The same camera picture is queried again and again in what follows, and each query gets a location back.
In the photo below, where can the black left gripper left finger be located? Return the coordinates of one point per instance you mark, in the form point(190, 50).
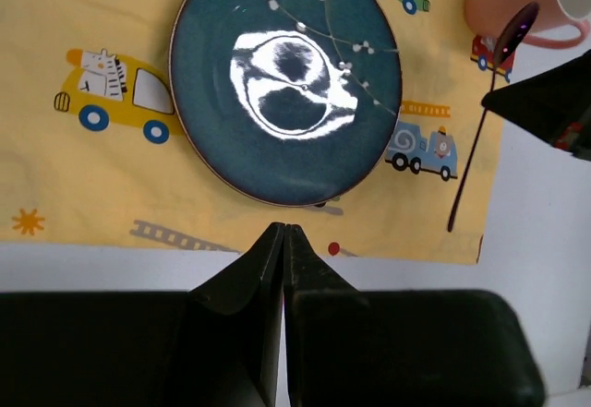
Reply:
point(234, 329)

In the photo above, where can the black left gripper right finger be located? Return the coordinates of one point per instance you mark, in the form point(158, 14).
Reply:
point(319, 342)

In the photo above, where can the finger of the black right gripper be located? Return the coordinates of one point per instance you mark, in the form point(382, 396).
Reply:
point(553, 106)

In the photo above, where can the purple metallic spoon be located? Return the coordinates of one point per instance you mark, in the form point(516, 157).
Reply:
point(511, 36)

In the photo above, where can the yellow car-print cloth placemat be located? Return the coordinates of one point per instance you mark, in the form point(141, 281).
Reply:
point(62, 183)

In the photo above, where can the teal ceramic plate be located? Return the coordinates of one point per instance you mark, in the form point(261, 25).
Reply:
point(290, 102)

